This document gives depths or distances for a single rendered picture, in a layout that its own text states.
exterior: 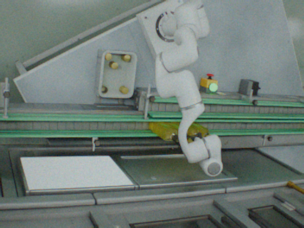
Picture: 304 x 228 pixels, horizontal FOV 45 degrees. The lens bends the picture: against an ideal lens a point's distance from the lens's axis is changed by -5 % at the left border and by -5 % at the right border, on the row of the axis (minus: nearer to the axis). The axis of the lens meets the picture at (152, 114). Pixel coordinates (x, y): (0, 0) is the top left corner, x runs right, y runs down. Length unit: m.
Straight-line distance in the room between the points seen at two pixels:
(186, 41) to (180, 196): 0.59
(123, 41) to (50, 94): 0.44
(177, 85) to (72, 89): 0.68
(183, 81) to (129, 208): 0.49
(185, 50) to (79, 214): 0.68
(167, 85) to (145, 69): 0.63
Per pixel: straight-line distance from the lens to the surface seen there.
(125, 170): 1.63
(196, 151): 1.40
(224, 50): 2.20
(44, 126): 1.77
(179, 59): 1.42
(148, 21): 1.90
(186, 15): 1.56
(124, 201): 1.41
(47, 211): 1.32
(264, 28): 2.37
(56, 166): 1.61
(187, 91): 1.35
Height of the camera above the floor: 2.55
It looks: 61 degrees down
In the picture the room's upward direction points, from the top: 123 degrees clockwise
